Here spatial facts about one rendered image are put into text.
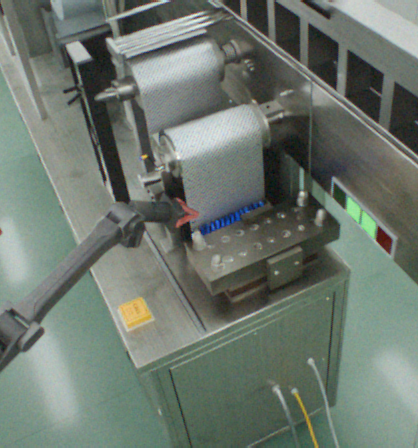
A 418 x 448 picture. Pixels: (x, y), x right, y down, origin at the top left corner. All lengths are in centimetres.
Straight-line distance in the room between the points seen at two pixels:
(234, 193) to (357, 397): 118
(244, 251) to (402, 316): 132
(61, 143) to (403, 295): 165
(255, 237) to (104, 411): 123
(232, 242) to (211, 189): 15
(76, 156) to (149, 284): 71
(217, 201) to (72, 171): 72
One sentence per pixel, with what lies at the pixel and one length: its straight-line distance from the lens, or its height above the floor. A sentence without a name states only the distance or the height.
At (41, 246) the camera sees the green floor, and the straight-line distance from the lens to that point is 328.
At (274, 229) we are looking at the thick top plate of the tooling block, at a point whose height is 103.
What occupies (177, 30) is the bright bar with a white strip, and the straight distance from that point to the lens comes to 173.
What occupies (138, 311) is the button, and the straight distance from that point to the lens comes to 164.
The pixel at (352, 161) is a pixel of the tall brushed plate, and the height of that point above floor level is 131.
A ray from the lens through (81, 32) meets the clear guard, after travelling 241.
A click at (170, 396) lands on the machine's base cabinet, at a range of 174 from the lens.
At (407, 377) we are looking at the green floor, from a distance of 260.
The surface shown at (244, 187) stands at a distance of 166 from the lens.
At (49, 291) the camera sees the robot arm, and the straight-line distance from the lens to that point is 139.
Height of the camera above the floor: 220
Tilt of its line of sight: 44 degrees down
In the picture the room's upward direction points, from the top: 8 degrees counter-clockwise
